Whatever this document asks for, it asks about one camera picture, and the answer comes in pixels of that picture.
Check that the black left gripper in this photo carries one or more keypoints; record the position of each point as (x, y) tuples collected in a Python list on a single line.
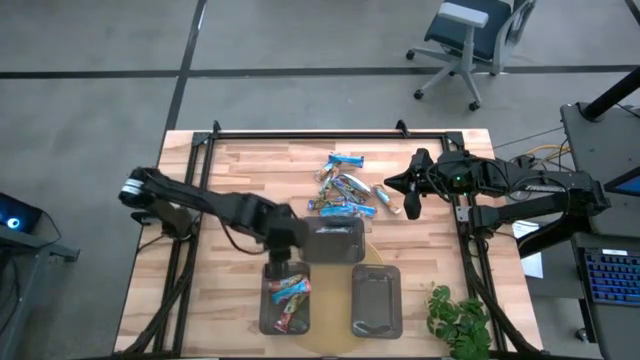
[(285, 232)]

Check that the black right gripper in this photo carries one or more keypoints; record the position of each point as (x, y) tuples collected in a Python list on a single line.
[(440, 175)]

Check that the red yellow granola bar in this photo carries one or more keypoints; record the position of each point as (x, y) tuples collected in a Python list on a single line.
[(285, 283)]

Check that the teal blue granola bar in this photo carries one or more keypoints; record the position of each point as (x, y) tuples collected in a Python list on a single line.
[(292, 291)]

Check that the multicolour granola bar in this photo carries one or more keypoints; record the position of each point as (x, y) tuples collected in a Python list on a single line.
[(295, 302)]

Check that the bright blue granola bar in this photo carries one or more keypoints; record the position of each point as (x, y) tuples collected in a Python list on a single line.
[(347, 160)]

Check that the light blue granola bar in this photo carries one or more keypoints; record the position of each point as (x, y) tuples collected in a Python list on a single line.
[(350, 210)]

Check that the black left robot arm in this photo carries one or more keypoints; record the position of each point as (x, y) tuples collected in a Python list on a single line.
[(200, 197)]

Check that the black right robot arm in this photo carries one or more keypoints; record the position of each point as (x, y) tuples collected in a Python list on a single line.
[(550, 180)]

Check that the green yellow granola bar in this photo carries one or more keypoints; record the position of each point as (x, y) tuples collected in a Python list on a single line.
[(327, 186)]

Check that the purple yellow granola bar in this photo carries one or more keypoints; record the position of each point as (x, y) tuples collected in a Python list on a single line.
[(325, 204)]

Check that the clear grey plastic tray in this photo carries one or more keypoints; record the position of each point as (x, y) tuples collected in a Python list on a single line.
[(265, 305), (332, 247), (377, 300)]

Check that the round woven straw placemat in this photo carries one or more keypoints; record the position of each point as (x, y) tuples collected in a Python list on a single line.
[(331, 310)]

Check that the black power adapter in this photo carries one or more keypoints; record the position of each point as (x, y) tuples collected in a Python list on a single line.
[(525, 161)]

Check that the black diagonal beam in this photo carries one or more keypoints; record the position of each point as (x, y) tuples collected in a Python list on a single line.
[(545, 240)]

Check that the green leafy plant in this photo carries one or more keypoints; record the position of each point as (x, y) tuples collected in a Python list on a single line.
[(457, 325)]

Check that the white paper sheet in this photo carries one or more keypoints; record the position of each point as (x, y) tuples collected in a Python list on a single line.
[(534, 265)]

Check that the grey office chair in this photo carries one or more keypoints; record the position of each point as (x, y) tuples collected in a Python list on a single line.
[(470, 30)]

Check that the grey side desk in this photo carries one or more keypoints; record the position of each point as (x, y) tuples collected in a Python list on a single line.
[(595, 150)]

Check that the black pole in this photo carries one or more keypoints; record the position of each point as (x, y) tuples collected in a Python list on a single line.
[(612, 95)]

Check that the blue lit screen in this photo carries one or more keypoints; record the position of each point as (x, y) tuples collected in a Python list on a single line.
[(630, 186)]

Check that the backlit black keyboard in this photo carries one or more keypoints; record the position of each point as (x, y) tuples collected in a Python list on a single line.
[(615, 277)]

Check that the grey metal stand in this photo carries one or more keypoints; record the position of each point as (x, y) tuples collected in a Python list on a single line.
[(30, 245)]

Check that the grey keyboard desk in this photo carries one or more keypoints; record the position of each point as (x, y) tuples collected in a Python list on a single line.
[(620, 330)]

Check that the computer with blue light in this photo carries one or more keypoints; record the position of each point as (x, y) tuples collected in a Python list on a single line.
[(15, 215)]

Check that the black metal table frame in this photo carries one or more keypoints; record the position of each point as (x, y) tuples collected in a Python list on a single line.
[(325, 135)]

